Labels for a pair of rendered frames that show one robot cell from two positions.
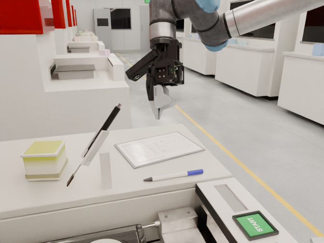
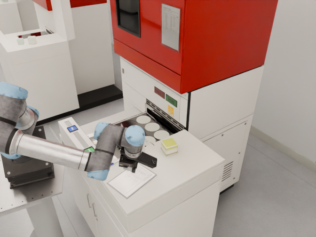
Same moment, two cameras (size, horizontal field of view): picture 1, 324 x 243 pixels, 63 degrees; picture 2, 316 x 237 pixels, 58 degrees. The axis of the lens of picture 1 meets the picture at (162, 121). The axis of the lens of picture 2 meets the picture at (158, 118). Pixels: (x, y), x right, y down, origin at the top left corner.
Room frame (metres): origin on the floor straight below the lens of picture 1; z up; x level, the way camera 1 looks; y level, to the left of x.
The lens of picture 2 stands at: (1.66, -0.21, 2.02)
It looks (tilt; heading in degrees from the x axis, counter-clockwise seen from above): 34 degrees down; 160
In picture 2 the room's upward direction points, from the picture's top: straight up
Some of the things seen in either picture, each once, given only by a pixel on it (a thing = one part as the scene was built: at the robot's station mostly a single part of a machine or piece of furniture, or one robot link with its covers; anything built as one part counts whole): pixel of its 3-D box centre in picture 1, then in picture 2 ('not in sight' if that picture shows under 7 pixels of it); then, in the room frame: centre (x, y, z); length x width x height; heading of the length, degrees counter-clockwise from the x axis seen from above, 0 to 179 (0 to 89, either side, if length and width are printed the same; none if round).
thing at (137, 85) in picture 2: not in sight; (150, 95); (-0.03, 0.34, 1.02); 0.82 x 0.03 x 0.40; 15
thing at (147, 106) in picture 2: not in sight; (162, 121); (0.14, 0.37, 0.89); 0.44 x 0.02 x 0.10; 15
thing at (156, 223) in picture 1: (149, 225); not in sight; (0.44, 0.03, 0.89); 0.05 x 0.01 x 0.01; 105
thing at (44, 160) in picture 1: (46, 160); (169, 146); (0.53, 0.26, 1.00); 0.07 x 0.07 x 0.07; 4
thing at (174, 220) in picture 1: (177, 219); not in sight; (0.46, -0.03, 0.89); 0.08 x 0.03 x 0.03; 105
